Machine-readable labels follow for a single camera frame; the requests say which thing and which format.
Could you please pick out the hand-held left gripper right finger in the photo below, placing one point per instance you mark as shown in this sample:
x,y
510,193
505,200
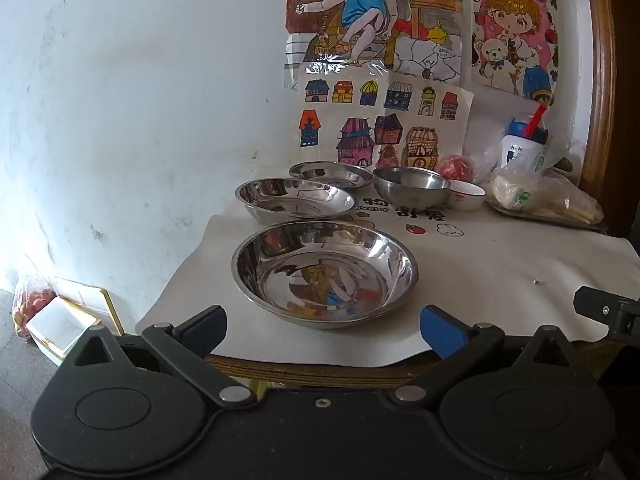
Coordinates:
x,y
442,330

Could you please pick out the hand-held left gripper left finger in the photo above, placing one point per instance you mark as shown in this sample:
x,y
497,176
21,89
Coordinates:
x,y
200,330

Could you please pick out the red tomato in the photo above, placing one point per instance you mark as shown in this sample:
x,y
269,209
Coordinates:
x,y
456,167

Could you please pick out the coloured houses drawing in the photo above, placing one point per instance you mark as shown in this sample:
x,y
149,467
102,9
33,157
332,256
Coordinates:
x,y
350,120

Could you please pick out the white printed table mat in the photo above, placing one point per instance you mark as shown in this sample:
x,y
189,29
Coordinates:
x,y
500,270

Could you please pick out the white steamed bun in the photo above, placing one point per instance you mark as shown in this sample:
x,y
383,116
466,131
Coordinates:
x,y
510,192

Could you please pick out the white bottle with blue lid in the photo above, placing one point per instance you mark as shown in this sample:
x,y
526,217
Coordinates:
x,y
520,152

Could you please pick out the red plastic bag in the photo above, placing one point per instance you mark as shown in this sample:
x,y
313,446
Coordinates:
x,y
32,305

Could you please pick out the clear plastic food bag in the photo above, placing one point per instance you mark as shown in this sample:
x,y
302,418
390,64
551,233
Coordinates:
x,y
560,195

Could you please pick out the small stainless steel plate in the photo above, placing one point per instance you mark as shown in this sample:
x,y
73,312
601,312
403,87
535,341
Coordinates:
x,y
330,172

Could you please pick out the large stainless steel plate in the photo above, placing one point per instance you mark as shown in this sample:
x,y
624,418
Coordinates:
x,y
325,270

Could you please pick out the medium stainless steel plate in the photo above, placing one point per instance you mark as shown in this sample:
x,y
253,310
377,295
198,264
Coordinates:
x,y
295,200

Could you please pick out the white bowl with red rim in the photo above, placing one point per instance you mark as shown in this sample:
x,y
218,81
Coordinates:
x,y
467,197

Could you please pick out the curved wooden frame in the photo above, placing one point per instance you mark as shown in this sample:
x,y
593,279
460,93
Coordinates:
x,y
602,85

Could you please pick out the stainless steel bowl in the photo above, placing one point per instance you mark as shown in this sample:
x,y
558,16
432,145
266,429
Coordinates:
x,y
410,190

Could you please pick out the wooden table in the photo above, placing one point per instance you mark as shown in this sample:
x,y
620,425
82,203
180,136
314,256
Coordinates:
x,y
300,370

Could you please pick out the drawing of child with fan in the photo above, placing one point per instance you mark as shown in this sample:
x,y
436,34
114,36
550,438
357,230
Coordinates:
x,y
365,15

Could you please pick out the white box with yellow edge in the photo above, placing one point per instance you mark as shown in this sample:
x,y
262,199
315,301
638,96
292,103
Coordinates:
x,y
55,330
90,295

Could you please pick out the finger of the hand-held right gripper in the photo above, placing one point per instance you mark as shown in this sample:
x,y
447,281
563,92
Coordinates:
x,y
595,302

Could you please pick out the crumpled clear plastic bag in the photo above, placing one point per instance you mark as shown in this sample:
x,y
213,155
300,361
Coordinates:
x,y
485,165

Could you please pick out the drawing of girl with teddy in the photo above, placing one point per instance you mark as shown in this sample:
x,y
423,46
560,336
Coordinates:
x,y
510,35

